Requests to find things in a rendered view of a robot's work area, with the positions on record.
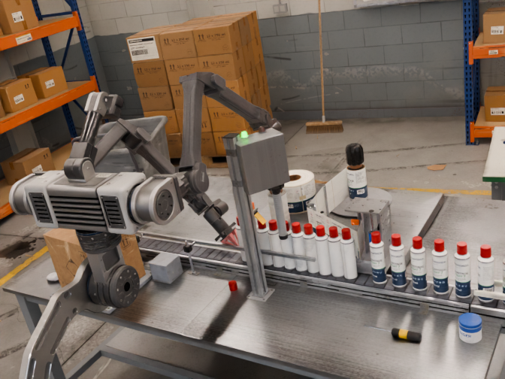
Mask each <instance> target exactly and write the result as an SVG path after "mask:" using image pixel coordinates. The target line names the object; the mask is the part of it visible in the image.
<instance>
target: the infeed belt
mask: <svg viewBox="0 0 505 379"><path fill-rule="evenodd" d="M184 245H186V244H181V243H175V242H171V241H162V240H156V239H152V238H143V237H141V238H140V242H139V243H138V246H139V247H140V248H145V249H150V250H158V251H162V252H167V253H175V254H180V255H185V256H188V253H185V252H184V249H183V246H184ZM190 253H191V256H193V257H198V258H202V259H211V260H215V261H220V262H228V263H233V264H238V265H245V266H247V262H243V261H242V257H241V253H238V252H233V251H228V250H219V249H214V248H209V247H200V246H195V245H193V246H192V251H191V252H190ZM264 269H268V270H272V271H281V272H285V273H290V274H298V275H303V276H308V277H316V278H321V279H325V280H333V281H338V282H343V283H350V284H355V285H360V286H365V287H373V288H378V289H382V290H391V291H395V292H400V293H408V294H413V295H418V296H426V297H431V298H435V299H443V300H448V301H453V302H460V303H465V304H469V305H471V302H472V301H473V297H474V290H471V297H470V298H468V299H459V298H458V297H456V295H455V287H454V288H453V287H451V286H449V293H448V294H446V295H444V296H439V295H437V294H435V293H434V284H433V283H428V282H427V283H428V288H427V289H426V291H423V292H417V291H415V290H414V289H413V280H409V279H407V285H406V286H405V287H404V288H395V287H393V285H392V277H389V276H386V277H387V282H386V283H385V284H383V285H376V284H374V283H373V275H372V274H364V273H359V272H358V277H357V278H356V279H355V280H347V279H346V278H345V277H344V276H343V277H333V276H332V274H331V275H329V276H322V275H321V274H320V273H317V274H310V273H309V272H308V271H304V272H299V271H296V268H295V269H293V270H287V269H286V268H285V267H283V268H275V267H274V265H272V266H268V267H267V266H264Z"/></svg>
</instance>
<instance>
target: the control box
mask: <svg viewBox="0 0 505 379"><path fill-rule="evenodd" d="M236 142H237V143H236V150H237V157H238V161H239V166H240V173H241V177H242V182H243V189H244V192H245V193H247V194H248V195H249V196H250V195H252V194H255V193H259V192H261V191H264V190H268V189H270V188H273V187H276V186H279V185H281V184H284V183H288V182H290V176H289V167H288V162H287V157H286V148H285V142H284V137H283V133H282V132H279V131H277V130H276V129H273V128H270V129H266V132H265V133H262V134H260V133H259V132H256V133H253V134H250V135H248V138H245V139H242V138H241V137H240V140H239V141H236Z"/></svg>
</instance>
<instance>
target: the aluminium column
mask: <svg viewBox="0 0 505 379"><path fill-rule="evenodd" d="M222 139H223V144H224V148H225V149H226V150H236V143H237V142H236V141H239V140H240V135H239V133H228V134H227V135H225V136H223V137H222ZM226 159H227V163H228V170H229V174H230V178H231V180H238V181H241V180H242V177H241V173H240V166H239V161H238V157H237V156H226ZM232 189H233V193H234V200H235V205H236V209H237V216H238V220H239V224H240V231H241V235H242V240H243V247H244V251H245V255H246V262H247V266H248V271H249V278H250V282H251V286H252V293H253V295H254V296H259V297H263V296H264V295H265V294H266V293H267V292H268V287H267V282H266V278H265V270H264V266H263V262H262V254H261V249H260V245H259V237H258V233H257V228H256V221H255V216H254V212H253V204H252V200H251V196H249V195H248V194H247V193H245V192H244V189H243V187H235V186H233V187H232Z"/></svg>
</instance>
